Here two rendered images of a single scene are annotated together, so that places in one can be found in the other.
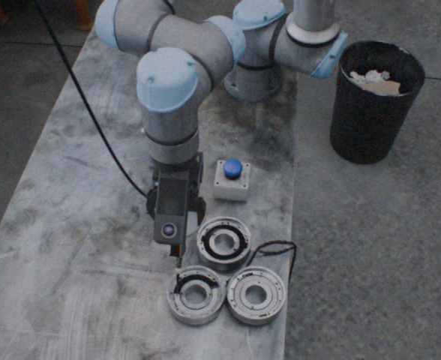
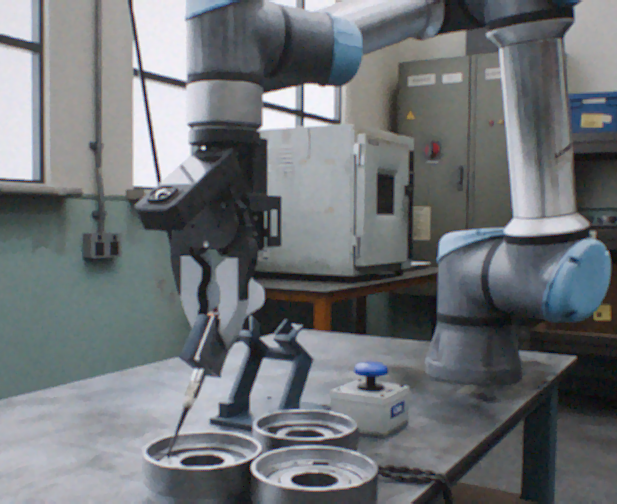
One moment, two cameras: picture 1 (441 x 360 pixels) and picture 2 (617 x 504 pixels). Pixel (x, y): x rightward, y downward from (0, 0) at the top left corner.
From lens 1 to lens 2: 0.72 m
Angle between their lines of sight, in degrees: 52
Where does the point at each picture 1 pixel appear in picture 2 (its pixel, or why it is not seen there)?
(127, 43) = not seen: hidden behind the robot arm
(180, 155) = (218, 103)
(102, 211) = (148, 412)
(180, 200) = (200, 171)
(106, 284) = (75, 455)
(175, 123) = (214, 34)
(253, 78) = (462, 339)
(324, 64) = (560, 272)
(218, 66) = (303, 21)
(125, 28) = not seen: hidden behind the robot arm
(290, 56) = (510, 275)
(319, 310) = not seen: outside the picture
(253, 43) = (460, 272)
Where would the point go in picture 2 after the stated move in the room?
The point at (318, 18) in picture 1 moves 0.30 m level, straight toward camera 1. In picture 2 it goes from (542, 192) to (448, 181)
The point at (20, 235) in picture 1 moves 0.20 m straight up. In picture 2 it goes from (13, 409) to (10, 252)
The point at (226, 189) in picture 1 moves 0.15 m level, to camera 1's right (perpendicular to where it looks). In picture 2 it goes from (350, 400) to (481, 415)
